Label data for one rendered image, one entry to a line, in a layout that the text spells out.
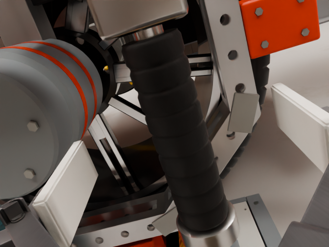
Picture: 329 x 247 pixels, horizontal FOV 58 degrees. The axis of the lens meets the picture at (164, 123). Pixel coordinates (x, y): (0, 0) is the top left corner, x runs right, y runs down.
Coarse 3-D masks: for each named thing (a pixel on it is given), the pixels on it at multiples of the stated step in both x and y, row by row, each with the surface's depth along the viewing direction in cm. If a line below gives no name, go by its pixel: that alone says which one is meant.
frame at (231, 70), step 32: (224, 0) 35; (224, 32) 37; (224, 64) 38; (224, 96) 43; (256, 96) 39; (224, 128) 41; (224, 160) 43; (96, 224) 49; (128, 224) 47; (160, 224) 47
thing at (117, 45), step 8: (80, 0) 90; (64, 8) 91; (64, 16) 92; (56, 24) 93; (64, 24) 93; (80, 40) 89; (120, 40) 90; (128, 40) 94; (120, 48) 91; (120, 56) 92; (120, 88) 100; (128, 88) 100
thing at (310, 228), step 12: (324, 180) 10; (324, 192) 9; (312, 204) 9; (324, 204) 9; (312, 216) 9; (324, 216) 8; (288, 228) 8; (300, 228) 8; (312, 228) 8; (324, 228) 8; (288, 240) 7; (300, 240) 7; (312, 240) 7; (324, 240) 7
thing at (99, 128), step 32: (192, 0) 48; (64, 32) 47; (96, 32) 51; (96, 64) 52; (96, 128) 53; (96, 160) 72; (128, 160) 69; (32, 192) 56; (96, 192) 59; (128, 192) 56
